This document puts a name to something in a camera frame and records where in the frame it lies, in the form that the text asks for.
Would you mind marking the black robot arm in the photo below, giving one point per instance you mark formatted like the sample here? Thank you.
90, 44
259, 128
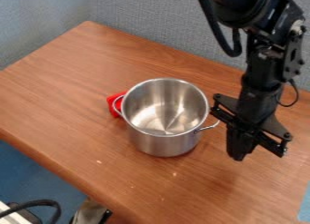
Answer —
263, 29

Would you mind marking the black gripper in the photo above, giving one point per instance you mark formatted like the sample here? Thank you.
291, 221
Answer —
251, 122

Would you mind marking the red plastic block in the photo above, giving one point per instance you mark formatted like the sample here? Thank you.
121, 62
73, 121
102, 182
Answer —
113, 101

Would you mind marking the stainless steel pot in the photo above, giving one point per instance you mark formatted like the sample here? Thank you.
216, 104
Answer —
164, 110

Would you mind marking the grey black object under table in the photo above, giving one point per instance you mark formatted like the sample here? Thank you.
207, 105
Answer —
90, 213

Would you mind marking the white black device corner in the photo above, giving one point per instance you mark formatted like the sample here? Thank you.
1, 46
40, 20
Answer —
20, 217

